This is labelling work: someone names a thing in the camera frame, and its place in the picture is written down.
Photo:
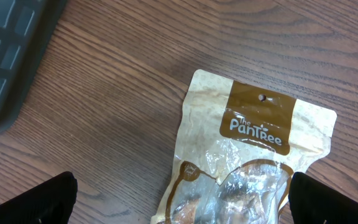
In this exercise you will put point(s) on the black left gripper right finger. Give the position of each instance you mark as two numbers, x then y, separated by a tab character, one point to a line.
312	202

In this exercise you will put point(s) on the beige brown snack pouch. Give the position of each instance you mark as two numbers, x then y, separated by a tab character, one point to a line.
237	149

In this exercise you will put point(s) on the grey plastic mesh basket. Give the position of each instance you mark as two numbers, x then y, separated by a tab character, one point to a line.
26	27

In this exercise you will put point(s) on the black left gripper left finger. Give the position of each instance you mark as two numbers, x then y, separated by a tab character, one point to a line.
50	202

